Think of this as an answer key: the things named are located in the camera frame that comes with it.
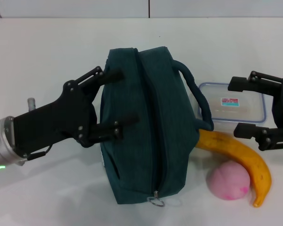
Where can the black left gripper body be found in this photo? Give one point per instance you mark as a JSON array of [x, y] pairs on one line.
[[56, 115]]

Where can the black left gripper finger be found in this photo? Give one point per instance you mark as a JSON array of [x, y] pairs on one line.
[[108, 76], [108, 133]]

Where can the dark teal insulated lunch bag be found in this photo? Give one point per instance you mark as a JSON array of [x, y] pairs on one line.
[[136, 117]]

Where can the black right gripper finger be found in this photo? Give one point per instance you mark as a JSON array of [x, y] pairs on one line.
[[268, 139], [240, 83]]

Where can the pink toy peach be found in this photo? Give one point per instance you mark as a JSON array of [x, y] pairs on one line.
[[226, 181]]

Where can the yellow toy banana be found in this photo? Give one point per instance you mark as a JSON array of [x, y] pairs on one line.
[[250, 160]]

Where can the clear container with blue-rimmed lid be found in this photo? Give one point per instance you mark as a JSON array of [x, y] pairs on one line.
[[238, 113]]

